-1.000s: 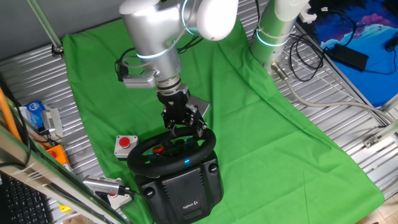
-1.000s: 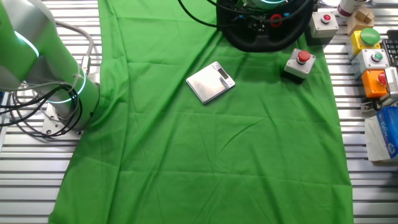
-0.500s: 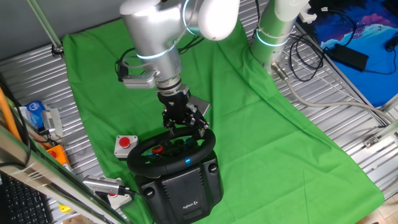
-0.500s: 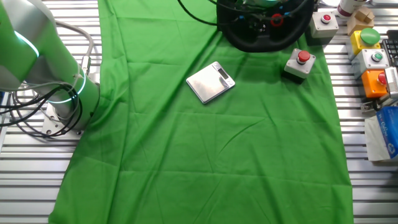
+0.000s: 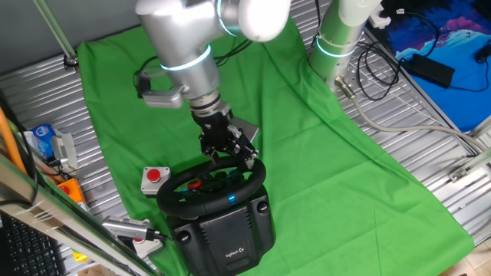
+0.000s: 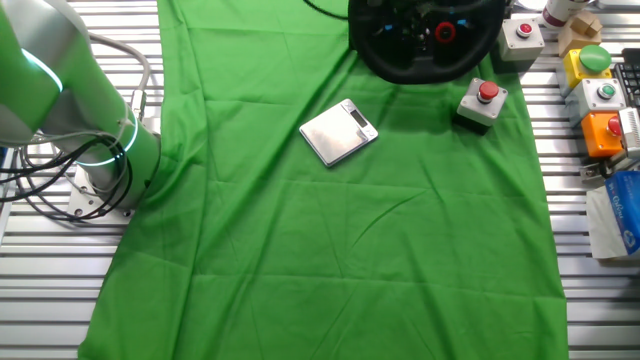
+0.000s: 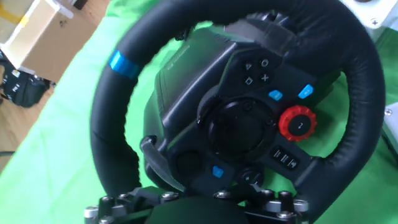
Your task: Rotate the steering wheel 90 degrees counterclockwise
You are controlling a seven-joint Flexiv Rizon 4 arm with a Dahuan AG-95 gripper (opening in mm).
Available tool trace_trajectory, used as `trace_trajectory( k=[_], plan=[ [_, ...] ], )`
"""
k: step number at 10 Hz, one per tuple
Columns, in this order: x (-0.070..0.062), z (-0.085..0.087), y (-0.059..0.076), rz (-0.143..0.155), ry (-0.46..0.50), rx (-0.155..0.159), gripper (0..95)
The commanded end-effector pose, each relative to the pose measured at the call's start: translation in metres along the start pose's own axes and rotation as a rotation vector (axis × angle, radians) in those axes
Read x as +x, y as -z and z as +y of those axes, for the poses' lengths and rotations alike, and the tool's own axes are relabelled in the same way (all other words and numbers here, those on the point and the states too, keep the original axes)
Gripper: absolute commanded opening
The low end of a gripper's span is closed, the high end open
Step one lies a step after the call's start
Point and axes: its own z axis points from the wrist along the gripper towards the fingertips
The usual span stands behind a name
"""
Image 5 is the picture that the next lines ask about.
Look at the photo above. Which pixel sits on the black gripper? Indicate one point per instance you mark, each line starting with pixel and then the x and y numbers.
pixel 215 128

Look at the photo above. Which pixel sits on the black steering wheel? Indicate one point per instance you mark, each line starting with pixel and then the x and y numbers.
pixel 207 209

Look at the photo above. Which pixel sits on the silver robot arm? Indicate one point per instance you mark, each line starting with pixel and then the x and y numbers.
pixel 184 46

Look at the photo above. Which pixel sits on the black steering wheel base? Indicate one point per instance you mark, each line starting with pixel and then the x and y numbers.
pixel 222 237

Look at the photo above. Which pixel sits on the silver digital scale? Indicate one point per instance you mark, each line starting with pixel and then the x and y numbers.
pixel 249 130

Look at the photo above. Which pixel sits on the grey box red mushroom button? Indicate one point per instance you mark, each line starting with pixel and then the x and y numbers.
pixel 163 172

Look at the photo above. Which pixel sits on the green cloth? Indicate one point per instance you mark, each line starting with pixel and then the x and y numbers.
pixel 326 172

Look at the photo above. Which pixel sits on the grey box small red button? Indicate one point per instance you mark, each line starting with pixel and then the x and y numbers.
pixel 151 248

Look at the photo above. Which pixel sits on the orange box red button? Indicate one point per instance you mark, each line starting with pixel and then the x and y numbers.
pixel 74 191

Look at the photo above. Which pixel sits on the blue white tissue pack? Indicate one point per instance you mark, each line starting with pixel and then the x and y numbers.
pixel 44 138

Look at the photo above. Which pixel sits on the thin metal stand rod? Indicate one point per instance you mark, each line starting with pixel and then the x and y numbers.
pixel 53 27

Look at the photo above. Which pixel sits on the orange pipe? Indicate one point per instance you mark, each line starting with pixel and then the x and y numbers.
pixel 9 142

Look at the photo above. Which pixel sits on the black power adapter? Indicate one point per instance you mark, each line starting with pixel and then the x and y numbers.
pixel 433 71

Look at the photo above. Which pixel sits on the black keyboard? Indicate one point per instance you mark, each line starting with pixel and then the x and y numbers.
pixel 27 253

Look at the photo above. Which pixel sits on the blue printed desk mat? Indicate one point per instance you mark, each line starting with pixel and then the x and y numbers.
pixel 460 107

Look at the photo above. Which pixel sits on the aluminium profile bar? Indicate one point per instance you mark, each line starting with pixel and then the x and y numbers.
pixel 472 166

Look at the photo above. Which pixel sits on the wrist camera with silver bracket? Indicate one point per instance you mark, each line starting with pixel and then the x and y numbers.
pixel 161 97

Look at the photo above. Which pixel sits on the silver depth camera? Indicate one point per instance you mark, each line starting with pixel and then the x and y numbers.
pixel 126 228

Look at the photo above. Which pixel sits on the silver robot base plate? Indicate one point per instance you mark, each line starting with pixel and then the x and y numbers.
pixel 354 73

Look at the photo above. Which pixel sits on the silver ribbed camera module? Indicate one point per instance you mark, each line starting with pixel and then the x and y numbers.
pixel 65 147

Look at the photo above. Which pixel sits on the aluminium frame beam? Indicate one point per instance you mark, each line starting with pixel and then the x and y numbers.
pixel 38 207

